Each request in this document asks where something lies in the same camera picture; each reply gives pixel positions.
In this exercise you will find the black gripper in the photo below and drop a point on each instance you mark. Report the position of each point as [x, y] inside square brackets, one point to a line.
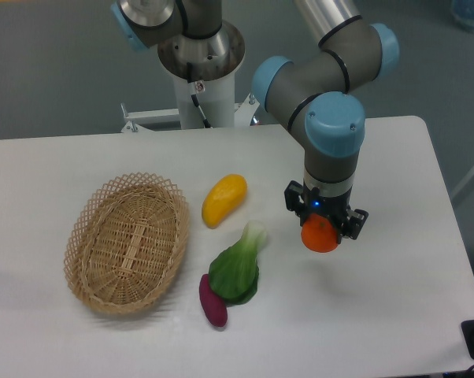
[302, 201]

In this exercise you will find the orange fruit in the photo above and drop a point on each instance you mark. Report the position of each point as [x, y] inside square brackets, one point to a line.
[318, 234]

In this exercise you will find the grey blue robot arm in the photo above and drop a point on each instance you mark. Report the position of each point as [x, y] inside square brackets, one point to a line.
[312, 101]

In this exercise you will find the yellow mango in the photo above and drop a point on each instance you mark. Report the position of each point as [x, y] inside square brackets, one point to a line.
[224, 197]

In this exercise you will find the green bok choy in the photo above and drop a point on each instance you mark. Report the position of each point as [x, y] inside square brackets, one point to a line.
[234, 273]

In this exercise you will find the purple sweet potato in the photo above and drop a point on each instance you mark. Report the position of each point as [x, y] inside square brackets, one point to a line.
[213, 306]

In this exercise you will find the oval wicker basket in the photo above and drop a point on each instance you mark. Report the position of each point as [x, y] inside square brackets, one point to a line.
[127, 246]

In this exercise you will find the blue object top right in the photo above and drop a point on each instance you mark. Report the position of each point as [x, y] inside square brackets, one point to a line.
[463, 13]

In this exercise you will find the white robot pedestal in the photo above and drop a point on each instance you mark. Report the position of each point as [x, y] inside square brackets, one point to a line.
[203, 75]

